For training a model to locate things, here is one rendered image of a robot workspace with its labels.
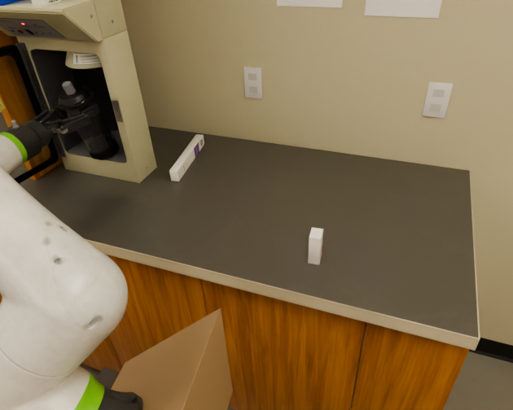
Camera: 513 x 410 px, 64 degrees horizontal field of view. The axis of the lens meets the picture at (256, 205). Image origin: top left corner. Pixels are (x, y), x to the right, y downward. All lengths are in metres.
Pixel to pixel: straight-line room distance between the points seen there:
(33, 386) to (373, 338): 0.77
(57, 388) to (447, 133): 1.31
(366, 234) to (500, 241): 0.71
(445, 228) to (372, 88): 0.52
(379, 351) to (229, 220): 0.54
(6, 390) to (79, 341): 0.11
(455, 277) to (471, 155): 0.56
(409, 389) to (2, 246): 1.03
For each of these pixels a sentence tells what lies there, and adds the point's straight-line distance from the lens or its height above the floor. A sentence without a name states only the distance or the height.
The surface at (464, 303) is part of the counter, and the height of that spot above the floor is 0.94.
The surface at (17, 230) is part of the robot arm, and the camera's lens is 0.58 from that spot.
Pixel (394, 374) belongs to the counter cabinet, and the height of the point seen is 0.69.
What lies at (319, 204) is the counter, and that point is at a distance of 1.28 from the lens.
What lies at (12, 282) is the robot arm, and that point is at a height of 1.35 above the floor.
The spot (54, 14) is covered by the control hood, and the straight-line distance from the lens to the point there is 1.21.
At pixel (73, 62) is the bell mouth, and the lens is 1.42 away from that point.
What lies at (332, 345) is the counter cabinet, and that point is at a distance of 1.18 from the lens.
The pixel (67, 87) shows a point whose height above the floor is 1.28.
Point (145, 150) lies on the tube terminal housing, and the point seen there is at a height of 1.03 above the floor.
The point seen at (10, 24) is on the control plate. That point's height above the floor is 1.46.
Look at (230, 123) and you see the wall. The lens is 1.69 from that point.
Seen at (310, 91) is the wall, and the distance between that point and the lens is 1.53.
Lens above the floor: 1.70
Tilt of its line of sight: 36 degrees down
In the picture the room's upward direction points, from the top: 3 degrees counter-clockwise
